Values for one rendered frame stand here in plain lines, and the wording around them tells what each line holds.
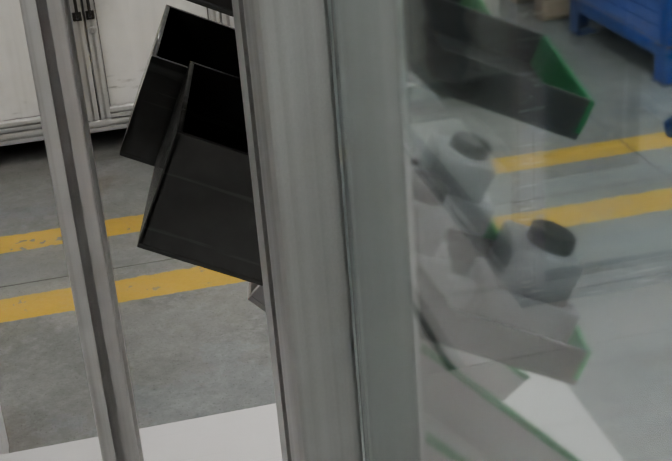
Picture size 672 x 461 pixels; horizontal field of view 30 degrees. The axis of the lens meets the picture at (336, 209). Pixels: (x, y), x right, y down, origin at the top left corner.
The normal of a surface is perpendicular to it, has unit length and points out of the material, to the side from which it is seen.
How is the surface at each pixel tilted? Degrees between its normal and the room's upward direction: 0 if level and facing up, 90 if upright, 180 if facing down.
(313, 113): 90
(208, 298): 0
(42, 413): 1
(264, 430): 0
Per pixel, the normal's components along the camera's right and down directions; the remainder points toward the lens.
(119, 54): 0.22, 0.39
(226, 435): -0.07, -0.91
